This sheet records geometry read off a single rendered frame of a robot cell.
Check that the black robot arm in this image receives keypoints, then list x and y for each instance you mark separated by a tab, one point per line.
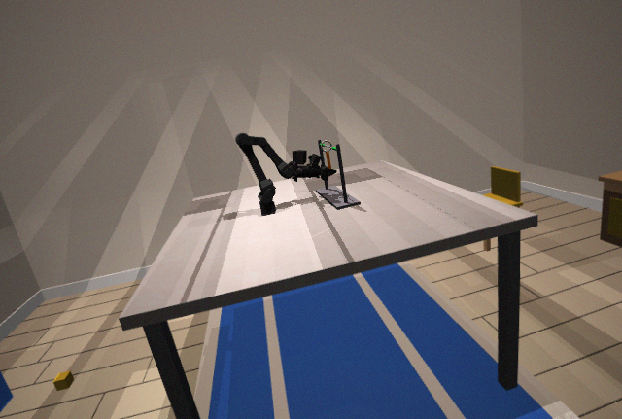
290	170

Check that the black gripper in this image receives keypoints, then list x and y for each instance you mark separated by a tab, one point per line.
316	172

